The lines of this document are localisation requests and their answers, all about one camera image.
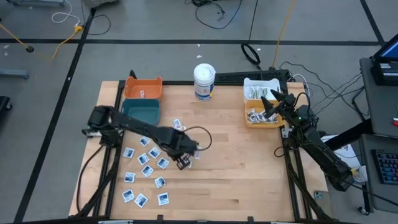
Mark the black power strip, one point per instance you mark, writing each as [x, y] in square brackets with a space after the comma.
[248, 77]

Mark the grey narrow strip packet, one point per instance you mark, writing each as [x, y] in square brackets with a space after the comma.
[198, 154]

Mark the black box device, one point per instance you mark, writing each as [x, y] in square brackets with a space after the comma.
[385, 73]

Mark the black desk crossbar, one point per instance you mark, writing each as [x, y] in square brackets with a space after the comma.
[351, 134]

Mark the orange plastic bin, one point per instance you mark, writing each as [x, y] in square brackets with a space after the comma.
[150, 88]

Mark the black round floor base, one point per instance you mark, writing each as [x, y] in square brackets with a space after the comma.
[30, 48]

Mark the teal plastic bin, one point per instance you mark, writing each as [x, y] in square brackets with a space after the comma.
[141, 112]

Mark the white plastic bin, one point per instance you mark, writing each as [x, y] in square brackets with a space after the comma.
[261, 82]

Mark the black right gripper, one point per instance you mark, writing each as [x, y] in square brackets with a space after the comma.
[289, 109]

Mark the white yellow bottle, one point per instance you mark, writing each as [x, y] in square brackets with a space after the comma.
[360, 175]

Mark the white paper sheet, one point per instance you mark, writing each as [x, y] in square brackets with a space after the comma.
[349, 152]

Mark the grey desk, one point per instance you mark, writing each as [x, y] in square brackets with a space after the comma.
[382, 196]

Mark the black keyboard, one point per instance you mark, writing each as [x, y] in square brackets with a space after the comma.
[387, 166]

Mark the black laptop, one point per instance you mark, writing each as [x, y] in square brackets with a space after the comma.
[388, 51]

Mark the black chair base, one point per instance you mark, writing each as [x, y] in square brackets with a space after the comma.
[4, 104]

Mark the small red object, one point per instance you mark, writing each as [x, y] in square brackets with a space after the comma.
[395, 122]

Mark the yellow plastic bin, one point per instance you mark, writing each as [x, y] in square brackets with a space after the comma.
[252, 105]

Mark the white wipes canister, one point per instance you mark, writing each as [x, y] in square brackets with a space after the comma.
[204, 74]

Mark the white gauze strip packet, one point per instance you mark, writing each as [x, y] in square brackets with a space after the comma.
[258, 92]
[254, 92]
[261, 92]
[250, 92]
[265, 92]

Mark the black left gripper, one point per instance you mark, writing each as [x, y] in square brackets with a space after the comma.
[185, 146]

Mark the dark smartphone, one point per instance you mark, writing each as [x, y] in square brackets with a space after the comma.
[323, 203]

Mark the grey side table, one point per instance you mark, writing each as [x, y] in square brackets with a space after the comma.
[379, 105]

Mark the black caster wheel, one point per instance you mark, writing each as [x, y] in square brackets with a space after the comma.
[363, 210]

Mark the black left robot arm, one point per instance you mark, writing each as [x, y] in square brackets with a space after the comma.
[140, 127]

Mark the grey metal bar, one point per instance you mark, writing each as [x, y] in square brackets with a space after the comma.
[37, 2]
[14, 74]

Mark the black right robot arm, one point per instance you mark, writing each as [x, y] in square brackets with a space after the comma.
[323, 155]

